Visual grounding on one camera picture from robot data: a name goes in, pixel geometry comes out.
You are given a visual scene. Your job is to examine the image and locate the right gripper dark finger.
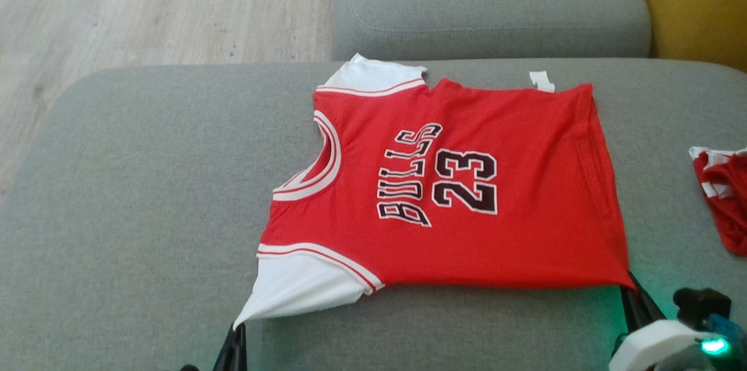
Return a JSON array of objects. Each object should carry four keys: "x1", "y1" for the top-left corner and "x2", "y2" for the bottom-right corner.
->
[
  {"x1": 629, "y1": 271, "x2": 667, "y2": 325},
  {"x1": 619, "y1": 286, "x2": 644, "y2": 334}
]

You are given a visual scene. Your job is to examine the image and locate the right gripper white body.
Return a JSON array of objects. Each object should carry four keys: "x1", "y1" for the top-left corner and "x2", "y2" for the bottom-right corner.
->
[{"x1": 608, "y1": 318, "x2": 711, "y2": 371}]

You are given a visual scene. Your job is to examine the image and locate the red shorts with white trim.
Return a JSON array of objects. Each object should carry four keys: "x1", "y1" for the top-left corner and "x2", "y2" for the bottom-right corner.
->
[{"x1": 689, "y1": 146, "x2": 747, "y2": 257}]

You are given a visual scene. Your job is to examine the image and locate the red Bulls 23 jersey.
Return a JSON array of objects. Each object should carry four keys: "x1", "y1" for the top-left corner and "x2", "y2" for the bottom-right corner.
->
[{"x1": 232, "y1": 53, "x2": 637, "y2": 330}]

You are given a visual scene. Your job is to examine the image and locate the large grey sofa seat cushion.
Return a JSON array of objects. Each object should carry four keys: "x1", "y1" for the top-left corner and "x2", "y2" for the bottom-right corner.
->
[{"x1": 0, "y1": 58, "x2": 747, "y2": 371}]

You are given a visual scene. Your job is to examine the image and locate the mustard yellow panel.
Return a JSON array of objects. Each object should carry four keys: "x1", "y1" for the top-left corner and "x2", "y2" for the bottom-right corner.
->
[{"x1": 623, "y1": 0, "x2": 747, "y2": 73}]

